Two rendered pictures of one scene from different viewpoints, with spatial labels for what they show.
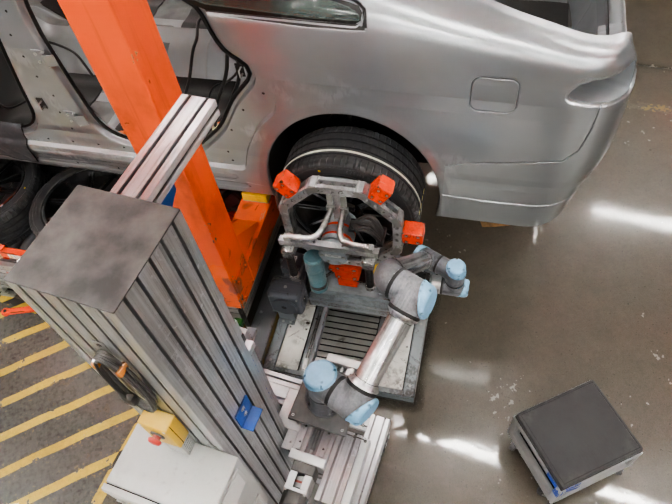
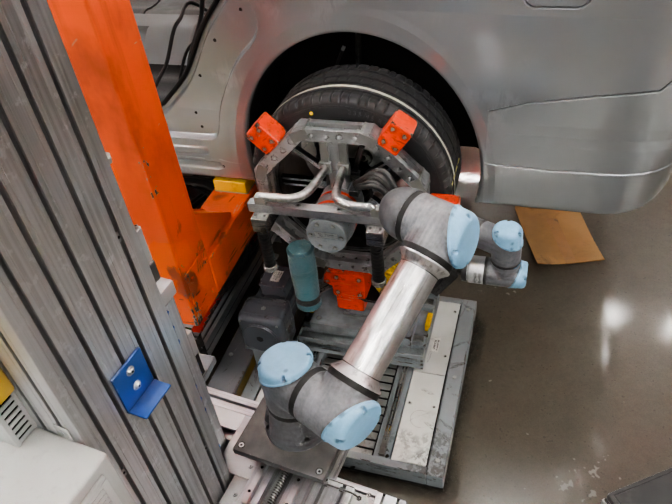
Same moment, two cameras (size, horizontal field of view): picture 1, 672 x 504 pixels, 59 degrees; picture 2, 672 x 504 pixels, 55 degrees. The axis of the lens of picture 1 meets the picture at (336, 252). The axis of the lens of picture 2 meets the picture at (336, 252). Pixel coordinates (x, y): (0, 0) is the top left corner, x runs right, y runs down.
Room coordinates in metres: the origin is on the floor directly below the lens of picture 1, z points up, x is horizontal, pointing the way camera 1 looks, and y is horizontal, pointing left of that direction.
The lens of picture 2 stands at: (-0.02, -0.02, 2.06)
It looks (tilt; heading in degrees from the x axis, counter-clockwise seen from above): 41 degrees down; 1
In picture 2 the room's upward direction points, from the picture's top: 7 degrees counter-clockwise
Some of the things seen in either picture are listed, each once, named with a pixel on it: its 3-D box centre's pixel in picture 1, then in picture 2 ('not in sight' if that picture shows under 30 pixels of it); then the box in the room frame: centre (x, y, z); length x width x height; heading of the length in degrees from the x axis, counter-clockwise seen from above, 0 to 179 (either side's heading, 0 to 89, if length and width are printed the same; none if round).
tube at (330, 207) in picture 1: (308, 217); (292, 172); (1.54, 0.09, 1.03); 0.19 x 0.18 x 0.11; 159
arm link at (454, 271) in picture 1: (451, 271); (501, 242); (1.22, -0.43, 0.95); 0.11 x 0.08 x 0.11; 44
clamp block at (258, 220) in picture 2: (290, 246); (264, 216); (1.49, 0.19, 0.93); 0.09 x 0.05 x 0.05; 159
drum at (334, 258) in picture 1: (338, 237); (336, 215); (1.55, -0.02, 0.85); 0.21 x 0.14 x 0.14; 159
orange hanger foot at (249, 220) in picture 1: (248, 216); (218, 206); (1.89, 0.40, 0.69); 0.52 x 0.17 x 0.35; 159
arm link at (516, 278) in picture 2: (454, 286); (505, 272); (1.21, -0.45, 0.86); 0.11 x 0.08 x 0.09; 69
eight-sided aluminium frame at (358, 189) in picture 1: (342, 224); (342, 201); (1.62, -0.05, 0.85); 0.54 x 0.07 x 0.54; 69
